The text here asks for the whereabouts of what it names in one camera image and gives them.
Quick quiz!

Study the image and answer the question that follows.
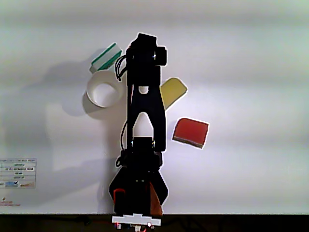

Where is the green and white sponge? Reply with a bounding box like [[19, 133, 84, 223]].
[[88, 43, 123, 74]]

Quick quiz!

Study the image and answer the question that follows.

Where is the yellow and white sponge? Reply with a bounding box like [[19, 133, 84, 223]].
[[159, 76, 188, 111]]

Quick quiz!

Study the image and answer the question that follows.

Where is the white paper cup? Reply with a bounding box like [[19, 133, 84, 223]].
[[86, 70, 126, 109]]

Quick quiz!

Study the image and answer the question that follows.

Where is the red and white sponge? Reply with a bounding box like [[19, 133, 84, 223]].
[[171, 117, 210, 149]]

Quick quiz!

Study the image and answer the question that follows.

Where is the orange base clamp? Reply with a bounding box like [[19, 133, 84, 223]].
[[149, 182, 164, 216]]

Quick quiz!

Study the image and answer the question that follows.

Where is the white controller board holder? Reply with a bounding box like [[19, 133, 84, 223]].
[[112, 213, 161, 227]]

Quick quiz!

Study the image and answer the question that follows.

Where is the printed label sticker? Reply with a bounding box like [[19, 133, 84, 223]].
[[0, 158, 37, 189]]

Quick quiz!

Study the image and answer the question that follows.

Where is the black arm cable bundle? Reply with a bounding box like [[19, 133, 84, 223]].
[[115, 55, 127, 82]]

